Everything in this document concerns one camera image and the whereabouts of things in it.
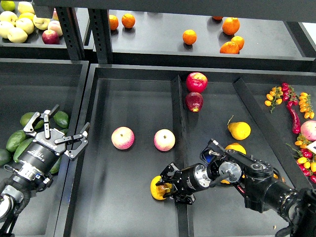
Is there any red apple on shelf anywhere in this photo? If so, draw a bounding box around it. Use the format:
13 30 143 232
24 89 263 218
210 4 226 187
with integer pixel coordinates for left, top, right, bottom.
41 30 60 44

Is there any avocado top of pile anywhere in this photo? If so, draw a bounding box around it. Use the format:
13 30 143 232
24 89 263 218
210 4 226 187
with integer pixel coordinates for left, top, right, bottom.
20 112 44 129

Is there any pink apple left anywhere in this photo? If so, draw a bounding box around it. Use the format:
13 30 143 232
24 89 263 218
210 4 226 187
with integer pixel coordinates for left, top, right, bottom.
111 126 135 150

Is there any orange in shelf centre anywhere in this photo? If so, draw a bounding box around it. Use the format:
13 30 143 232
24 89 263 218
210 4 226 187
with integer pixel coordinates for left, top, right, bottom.
182 29 197 45

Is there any pink apple at right edge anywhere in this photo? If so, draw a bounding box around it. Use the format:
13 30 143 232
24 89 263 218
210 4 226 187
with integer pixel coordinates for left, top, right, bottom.
301 120 316 141

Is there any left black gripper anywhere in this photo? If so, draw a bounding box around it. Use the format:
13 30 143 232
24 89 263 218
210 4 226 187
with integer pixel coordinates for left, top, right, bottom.
17 104 90 180

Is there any bright red apple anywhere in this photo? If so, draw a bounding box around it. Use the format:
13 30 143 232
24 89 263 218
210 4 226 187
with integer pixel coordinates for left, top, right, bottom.
186 72 208 93

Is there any yellow pear upper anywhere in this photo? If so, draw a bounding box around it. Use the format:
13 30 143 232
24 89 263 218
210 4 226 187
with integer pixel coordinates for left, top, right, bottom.
225 143 246 154

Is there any black left tray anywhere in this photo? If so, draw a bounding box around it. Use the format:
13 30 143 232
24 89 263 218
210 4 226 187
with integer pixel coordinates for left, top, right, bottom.
0 59 89 237

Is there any yellow pear with stem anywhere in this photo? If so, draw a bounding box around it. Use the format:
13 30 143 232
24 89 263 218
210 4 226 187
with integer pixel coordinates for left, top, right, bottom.
150 176 172 200

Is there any red chili pepper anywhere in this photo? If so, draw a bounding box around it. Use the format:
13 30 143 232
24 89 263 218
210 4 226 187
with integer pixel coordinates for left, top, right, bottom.
286 101 301 134

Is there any large orange on shelf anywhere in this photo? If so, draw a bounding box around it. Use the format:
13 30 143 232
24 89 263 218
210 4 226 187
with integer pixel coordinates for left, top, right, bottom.
222 17 240 36

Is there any black centre tray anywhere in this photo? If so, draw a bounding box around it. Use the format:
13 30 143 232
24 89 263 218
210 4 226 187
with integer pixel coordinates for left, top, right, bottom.
55 64 316 237

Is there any dark red apple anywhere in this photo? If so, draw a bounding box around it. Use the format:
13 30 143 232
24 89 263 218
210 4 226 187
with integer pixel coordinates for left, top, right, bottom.
185 92 203 113

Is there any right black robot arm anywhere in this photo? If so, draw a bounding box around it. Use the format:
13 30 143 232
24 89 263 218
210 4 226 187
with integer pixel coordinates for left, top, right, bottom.
151 139 316 237

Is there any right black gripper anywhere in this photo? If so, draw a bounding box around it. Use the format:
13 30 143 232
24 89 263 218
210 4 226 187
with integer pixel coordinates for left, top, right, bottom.
155 162 211 204

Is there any black upper shelf tray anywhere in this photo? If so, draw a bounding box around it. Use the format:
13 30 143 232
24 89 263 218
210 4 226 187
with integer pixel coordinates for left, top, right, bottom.
83 9 316 72

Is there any green avocado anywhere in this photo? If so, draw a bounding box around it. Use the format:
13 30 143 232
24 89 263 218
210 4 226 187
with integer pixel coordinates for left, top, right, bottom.
50 157 62 174

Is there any orange cherry tomato bunch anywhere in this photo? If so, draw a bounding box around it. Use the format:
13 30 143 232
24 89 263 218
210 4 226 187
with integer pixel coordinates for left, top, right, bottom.
264 86 283 113

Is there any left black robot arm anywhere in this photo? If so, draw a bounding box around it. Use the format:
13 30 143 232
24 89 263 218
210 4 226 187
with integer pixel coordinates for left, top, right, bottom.
0 105 90 237

